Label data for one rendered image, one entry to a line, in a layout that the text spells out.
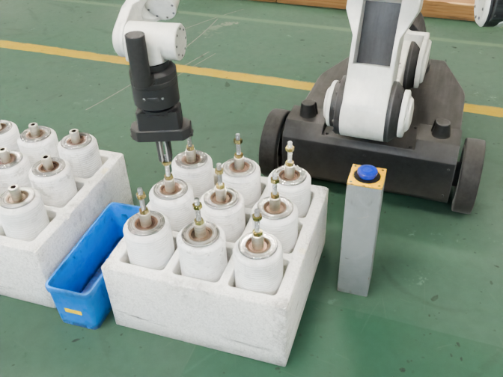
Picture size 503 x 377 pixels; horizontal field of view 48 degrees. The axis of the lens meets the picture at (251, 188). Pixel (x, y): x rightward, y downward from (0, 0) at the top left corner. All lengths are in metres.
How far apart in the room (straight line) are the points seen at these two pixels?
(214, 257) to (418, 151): 0.64
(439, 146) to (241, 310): 0.68
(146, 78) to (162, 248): 0.34
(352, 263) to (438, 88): 0.77
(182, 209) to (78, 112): 1.00
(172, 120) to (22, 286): 0.54
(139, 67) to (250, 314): 0.50
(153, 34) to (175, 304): 0.53
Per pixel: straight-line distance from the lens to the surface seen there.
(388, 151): 1.48
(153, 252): 1.14
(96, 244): 1.41
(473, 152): 1.50
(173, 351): 1.24
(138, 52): 1.00
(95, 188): 1.41
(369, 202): 1.15
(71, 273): 1.34
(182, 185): 1.23
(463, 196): 1.50
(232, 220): 1.17
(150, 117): 1.10
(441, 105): 1.75
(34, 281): 1.35
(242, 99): 2.08
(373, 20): 1.36
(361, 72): 1.31
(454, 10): 2.88
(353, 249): 1.23
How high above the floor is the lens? 0.98
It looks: 37 degrees down
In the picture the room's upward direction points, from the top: 2 degrees counter-clockwise
